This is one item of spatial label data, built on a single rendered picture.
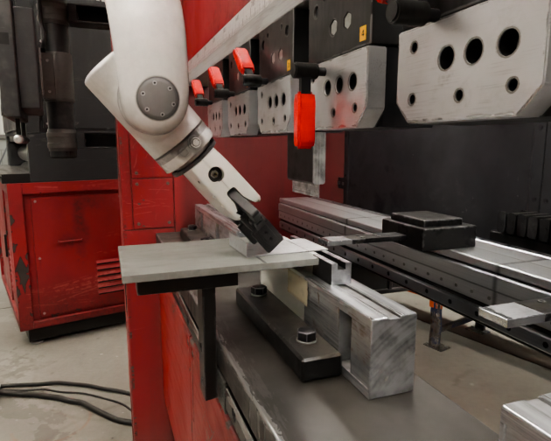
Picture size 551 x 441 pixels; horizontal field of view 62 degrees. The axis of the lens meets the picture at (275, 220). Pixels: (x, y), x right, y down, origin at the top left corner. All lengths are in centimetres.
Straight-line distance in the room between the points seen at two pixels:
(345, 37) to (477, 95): 22
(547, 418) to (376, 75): 32
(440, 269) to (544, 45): 56
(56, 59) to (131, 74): 155
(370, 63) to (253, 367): 39
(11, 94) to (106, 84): 106
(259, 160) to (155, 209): 38
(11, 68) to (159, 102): 116
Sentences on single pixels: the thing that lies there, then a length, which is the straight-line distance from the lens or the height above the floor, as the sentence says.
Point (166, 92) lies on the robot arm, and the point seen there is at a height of 121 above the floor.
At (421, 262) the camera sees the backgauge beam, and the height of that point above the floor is 95.
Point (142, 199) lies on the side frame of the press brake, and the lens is 153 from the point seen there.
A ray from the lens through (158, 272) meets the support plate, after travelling 60.
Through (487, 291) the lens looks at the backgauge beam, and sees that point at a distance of 77.
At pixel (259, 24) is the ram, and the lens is 83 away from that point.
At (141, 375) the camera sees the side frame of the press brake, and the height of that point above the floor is 39.
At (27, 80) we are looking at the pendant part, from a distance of 169.
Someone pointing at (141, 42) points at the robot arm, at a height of 126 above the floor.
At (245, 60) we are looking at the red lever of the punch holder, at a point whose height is 129.
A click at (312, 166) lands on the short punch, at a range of 67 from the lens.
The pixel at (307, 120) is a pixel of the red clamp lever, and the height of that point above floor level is 118.
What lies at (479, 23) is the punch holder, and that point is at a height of 124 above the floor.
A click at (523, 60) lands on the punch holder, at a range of 34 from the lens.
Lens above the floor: 116
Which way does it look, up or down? 9 degrees down
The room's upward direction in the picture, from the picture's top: straight up
